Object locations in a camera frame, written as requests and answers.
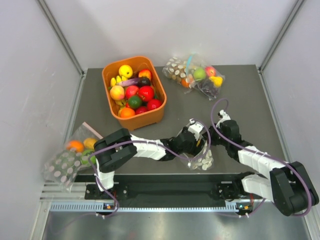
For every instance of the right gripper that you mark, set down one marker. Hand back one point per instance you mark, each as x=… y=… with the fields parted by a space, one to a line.
x=212 y=130

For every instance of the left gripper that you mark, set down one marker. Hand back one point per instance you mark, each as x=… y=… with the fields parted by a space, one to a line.
x=195 y=150

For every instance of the polka dot zip bag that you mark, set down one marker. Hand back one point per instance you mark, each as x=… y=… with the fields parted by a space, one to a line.
x=198 y=163

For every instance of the red fake apple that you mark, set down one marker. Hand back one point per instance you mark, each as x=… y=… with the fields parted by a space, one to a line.
x=146 y=93

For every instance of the green fake lime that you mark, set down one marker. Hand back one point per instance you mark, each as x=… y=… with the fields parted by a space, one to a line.
x=134 y=102

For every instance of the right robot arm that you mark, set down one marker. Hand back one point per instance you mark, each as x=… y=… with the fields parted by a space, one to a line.
x=287 y=185

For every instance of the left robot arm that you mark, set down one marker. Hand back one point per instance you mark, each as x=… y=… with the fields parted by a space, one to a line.
x=114 y=150

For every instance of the purple fake grapes in bag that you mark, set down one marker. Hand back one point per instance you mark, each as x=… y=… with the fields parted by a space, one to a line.
x=207 y=87

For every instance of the yellow fake pear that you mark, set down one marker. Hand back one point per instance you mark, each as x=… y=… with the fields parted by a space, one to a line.
x=217 y=81

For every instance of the clear bag with fruit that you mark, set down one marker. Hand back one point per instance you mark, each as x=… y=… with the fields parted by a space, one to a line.
x=193 y=62

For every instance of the green fake apple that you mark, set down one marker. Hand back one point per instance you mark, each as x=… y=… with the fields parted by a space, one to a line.
x=199 y=74

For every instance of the red apple in bag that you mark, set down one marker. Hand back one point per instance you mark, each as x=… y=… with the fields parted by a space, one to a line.
x=210 y=71

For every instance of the brown polka dot bag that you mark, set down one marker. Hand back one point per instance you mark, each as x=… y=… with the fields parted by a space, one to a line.
x=175 y=69

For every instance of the fake eggplant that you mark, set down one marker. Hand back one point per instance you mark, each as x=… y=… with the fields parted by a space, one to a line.
x=138 y=81

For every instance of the fake banana bunch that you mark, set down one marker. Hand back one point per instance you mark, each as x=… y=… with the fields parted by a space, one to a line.
x=118 y=79

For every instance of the yellow fruit in left bag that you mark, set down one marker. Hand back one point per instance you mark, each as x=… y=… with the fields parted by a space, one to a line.
x=89 y=143

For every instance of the green fruit in left bag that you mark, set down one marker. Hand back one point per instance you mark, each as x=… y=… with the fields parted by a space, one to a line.
x=85 y=156

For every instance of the orange in left bag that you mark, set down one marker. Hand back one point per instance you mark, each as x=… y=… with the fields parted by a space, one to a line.
x=75 y=145

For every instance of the left zip bag with fruit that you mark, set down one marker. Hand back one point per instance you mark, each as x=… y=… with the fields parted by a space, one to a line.
x=65 y=165

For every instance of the orange plastic bin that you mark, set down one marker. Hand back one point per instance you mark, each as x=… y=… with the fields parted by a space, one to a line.
x=137 y=63

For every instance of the dark red fruit in bin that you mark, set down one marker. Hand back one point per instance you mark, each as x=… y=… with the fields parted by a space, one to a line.
x=153 y=104

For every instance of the orange in bin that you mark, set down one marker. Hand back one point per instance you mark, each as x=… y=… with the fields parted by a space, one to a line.
x=127 y=112

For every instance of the red yellow apple in bin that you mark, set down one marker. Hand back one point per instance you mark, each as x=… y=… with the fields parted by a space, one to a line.
x=145 y=73

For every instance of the peach in bin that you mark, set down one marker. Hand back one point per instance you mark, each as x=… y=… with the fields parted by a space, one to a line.
x=117 y=93

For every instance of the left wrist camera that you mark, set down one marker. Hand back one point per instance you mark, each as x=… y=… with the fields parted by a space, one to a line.
x=196 y=128

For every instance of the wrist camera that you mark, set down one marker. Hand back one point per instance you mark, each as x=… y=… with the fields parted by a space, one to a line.
x=196 y=128
x=223 y=116

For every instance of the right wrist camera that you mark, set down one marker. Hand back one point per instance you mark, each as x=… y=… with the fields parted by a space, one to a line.
x=223 y=116

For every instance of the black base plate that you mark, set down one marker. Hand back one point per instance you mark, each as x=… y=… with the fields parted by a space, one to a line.
x=217 y=187

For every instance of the grey cable duct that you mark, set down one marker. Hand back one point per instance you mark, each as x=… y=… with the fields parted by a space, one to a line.
x=108 y=207

